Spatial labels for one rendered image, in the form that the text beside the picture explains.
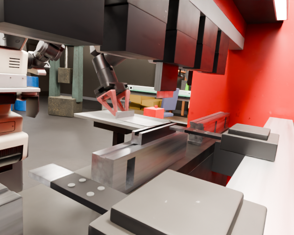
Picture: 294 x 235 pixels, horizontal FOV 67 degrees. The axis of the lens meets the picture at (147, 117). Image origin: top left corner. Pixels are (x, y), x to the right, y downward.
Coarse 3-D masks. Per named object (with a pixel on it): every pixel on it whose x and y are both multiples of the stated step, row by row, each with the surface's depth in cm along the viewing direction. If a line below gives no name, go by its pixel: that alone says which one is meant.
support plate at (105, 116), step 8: (88, 112) 76; (96, 112) 77; (104, 112) 78; (96, 120) 67; (104, 120) 65; (112, 120) 66; (120, 120) 66; (160, 120) 72; (168, 120) 73; (128, 128) 60; (136, 128) 59
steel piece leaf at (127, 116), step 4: (116, 112) 68; (120, 112) 69; (124, 112) 70; (128, 112) 72; (132, 112) 73; (116, 116) 68; (120, 116) 69; (124, 116) 71; (128, 116) 72; (132, 116) 74; (124, 120) 66; (128, 120) 66; (132, 120) 67; (136, 120) 67; (140, 120) 68; (144, 120) 68; (148, 120) 69; (152, 120) 70
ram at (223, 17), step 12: (192, 0) 59; (204, 0) 67; (216, 0) 76; (228, 0) 88; (204, 12) 68; (216, 12) 78; (228, 12) 90; (216, 24) 80; (228, 24) 93; (240, 24) 113; (228, 36) 97; (240, 36) 117; (228, 48) 129; (240, 48) 126
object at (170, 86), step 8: (160, 64) 58; (168, 64) 60; (160, 72) 58; (168, 72) 61; (176, 72) 65; (160, 80) 58; (168, 80) 62; (176, 80) 66; (160, 88) 58; (168, 88) 62; (160, 96) 61; (168, 96) 65
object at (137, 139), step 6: (156, 126) 63; (162, 126) 63; (168, 126) 65; (132, 132) 55; (138, 132) 56; (144, 132) 54; (150, 132) 57; (156, 132) 59; (162, 132) 62; (168, 132) 66; (174, 132) 69; (132, 138) 55; (138, 138) 54; (144, 138) 54; (150, 138) 57; (156, 138) 60; (138, 144) 54
